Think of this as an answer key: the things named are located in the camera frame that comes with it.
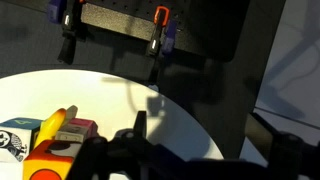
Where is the small beige block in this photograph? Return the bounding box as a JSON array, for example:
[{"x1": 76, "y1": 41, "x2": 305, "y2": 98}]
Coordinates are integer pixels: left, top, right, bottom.
[{"x1": 65, "y1": 104, "x2": 79, "y2": 122}]

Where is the white owl print cube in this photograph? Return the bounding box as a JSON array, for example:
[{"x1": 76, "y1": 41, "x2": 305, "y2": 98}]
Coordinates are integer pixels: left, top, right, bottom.
[{"x1": 0, "y1": 117, "x2": 44, "y2": 164}]

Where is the dark red-faced block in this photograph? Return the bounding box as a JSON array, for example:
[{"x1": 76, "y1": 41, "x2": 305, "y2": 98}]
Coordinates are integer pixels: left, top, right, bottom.
[{"x1": 68, "y1": 117, "x2": 100, "y2": 141}]

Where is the yellow toy banana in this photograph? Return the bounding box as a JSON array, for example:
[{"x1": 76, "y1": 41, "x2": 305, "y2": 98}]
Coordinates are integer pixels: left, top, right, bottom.
[{"x1": 33, "y1": 108, "x2": 68, "y2": 150}]

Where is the black purple orange clamp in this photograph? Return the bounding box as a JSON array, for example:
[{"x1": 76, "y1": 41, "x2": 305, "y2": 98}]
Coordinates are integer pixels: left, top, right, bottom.
[
  {"x1": 46, "y1": 0, "x2": 84, "y2": 65},
  {"x1": 145, "y1": 5, "x2": 179, "y2": 93}
]

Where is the red yellow round toy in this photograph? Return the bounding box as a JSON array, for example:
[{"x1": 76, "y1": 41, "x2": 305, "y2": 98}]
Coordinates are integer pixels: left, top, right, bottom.
[{"x1": 22, "y1": 139, "x2": 83, "y2": 180}]

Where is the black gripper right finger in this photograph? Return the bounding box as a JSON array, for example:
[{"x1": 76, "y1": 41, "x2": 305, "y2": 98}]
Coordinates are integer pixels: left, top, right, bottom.
[{"x1": 245, "y1": 112, "x2": 278, "y2": 162}]

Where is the black perforated pegboard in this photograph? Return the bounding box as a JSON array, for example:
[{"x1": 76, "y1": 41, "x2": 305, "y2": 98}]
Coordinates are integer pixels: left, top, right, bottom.
[{"x1": 80, "y1": 0, "x2": 252, "y2": 63}]

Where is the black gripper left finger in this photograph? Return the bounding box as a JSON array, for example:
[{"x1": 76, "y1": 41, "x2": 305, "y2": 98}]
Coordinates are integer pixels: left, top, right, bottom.
[{"x1": 133, "y1": 110, "x2": 148, "y2": 138}]

